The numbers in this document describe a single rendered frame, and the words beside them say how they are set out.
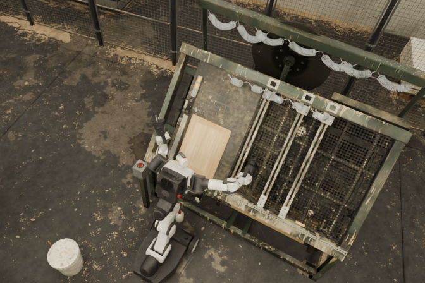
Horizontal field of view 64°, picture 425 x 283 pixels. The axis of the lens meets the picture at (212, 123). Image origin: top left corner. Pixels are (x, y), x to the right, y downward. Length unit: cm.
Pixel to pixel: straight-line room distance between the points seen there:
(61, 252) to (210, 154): 181
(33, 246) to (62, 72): 286
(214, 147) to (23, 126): 305
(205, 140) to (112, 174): 166
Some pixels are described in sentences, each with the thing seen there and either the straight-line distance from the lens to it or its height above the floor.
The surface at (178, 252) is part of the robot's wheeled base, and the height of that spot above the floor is 17.
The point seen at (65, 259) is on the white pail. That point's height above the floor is 36.
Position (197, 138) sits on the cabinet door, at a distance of 349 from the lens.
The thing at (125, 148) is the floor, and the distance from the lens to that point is 488.
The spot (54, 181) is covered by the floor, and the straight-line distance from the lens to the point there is 482.
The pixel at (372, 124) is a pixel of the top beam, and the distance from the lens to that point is 319.
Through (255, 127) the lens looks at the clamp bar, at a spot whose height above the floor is 144.
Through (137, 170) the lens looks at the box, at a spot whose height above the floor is 91.
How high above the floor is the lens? 396
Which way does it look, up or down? 51 degrees down
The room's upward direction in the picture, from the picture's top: 7 degrees clockwise
